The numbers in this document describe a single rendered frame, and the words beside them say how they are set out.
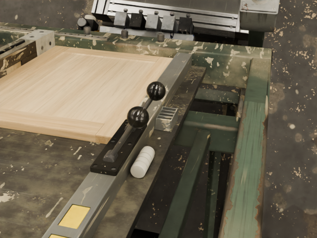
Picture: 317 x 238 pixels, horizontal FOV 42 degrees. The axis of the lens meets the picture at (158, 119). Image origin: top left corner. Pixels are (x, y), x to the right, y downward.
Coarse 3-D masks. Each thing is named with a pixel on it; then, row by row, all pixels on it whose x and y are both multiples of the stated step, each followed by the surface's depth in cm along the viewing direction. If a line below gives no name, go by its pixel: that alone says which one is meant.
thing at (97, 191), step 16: (176, 64) 126; (160, 80) 114; (176, 80) 115; (144, 144) 89; (128, 160) 79; (96, 176) 72; (112, 176) 73; (80, 192) 68; (96, 192) 68; (112, 192) 72; (64, 208) 65; (96, 208) 65; (80, 224) 61; (96, 224) 66
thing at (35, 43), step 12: (24, 36) 137; (36, 36) 137; (48, 36) 141; (0, 48) 125; (12, 48) 127; (24, 48) 128; (36, 48) 135; (48, 48) 142; (0, 60) 117; (12, 60) 123; (24, 60) 129; (0, 72) 118
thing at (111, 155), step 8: (128, 112) 70; (136, 112) 69; (144, 112) 70; (128, 120) 70; (136, 120) 69; (144, 120) 70; (128, 128) 72; (120, 144) 74; (112, 152) 75; (104, 160) 75; (112, 160) 75
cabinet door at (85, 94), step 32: (32, 64) 129; (64, 64) 131; (96, 64) 131; (128, 64) 132; (160, 64) 132; (0, 96) 107; (32, 96) 108; (64, 96) 109; (96, 96) 109; (128, 96) 109; (32, 128) 94; (64, 128) 92; (96, 128) 93
